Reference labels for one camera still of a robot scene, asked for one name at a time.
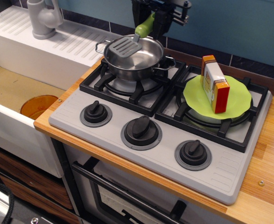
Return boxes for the black braided foreground cable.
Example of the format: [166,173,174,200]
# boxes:
[0,182,15,224]

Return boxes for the black left stove knob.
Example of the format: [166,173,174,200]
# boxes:
[80,100,112,128]

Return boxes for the black middle stove knob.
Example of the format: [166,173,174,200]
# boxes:
[120,115,162,151]

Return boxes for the grey toy stove top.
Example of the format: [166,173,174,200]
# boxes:
[48,58,273,206]

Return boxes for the white sink unit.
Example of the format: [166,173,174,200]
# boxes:
[0,6,116,178]

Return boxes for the black right burner grate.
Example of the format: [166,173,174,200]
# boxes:
[155,65,272,153]

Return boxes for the wooden drawer fronts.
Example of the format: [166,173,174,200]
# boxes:
[0,142,81,224]

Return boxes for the black right stove knob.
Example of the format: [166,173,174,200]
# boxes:
[175,140,212,171]

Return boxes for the black left burner grate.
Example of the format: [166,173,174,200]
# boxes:
[79,56,186,117]

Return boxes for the grey toy faucet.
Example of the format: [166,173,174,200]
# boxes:
[27,0,63,40]

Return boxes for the green handled grey spatula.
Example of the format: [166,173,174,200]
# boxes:
[109,13,155,58]

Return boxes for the light green plate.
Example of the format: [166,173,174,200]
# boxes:
[183,76,252,119]

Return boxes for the toy oven door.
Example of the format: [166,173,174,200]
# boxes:
[64,145,231,224]

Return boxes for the black oven door handle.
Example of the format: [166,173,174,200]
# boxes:
[71,161,186,224]

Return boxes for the black burner grate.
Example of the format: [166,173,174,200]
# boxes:
[155,65,272,153]
[79,56,186,117]

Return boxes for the black stove knob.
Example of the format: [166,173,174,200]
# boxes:
[80,100,112,128]
[120,115,162,151]
[175,140,212,171]

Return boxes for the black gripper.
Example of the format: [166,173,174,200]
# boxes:
[132,0,192,39]

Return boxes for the red white cracker box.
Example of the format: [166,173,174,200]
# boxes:
[200,55,230,113]

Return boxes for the stainless steel pot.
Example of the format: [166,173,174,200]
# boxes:
[95,36,176,81]

